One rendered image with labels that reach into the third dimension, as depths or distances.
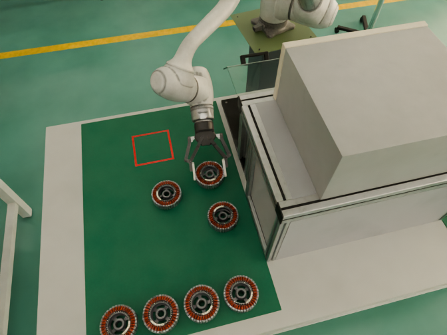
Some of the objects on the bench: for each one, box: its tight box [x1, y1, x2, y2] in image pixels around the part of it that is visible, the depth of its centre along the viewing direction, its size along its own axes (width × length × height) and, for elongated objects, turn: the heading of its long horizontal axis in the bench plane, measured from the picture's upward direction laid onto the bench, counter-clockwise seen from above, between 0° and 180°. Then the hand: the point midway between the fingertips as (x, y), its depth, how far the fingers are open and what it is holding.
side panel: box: [245, 144, 290, 262], centre depth 113 cm, size 28×3×32 cm, turn 13°
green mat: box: [81, 101, 281, 335], centre depth 131 cm, size 94×61×1 cm, turn 13°
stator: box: [208, 201, 238, 233], centre depth 126 cm, size 11×11×4 cm
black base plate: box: [222, 97, 247, 181], centre depth 150 cm, size 47×64×2 cm
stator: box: [151, 180, 182, 209], centre depth 131 cm, size 11×11×4 cm
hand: (209, 173), depth 133 cm, fingers closed on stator, 11 cm apart
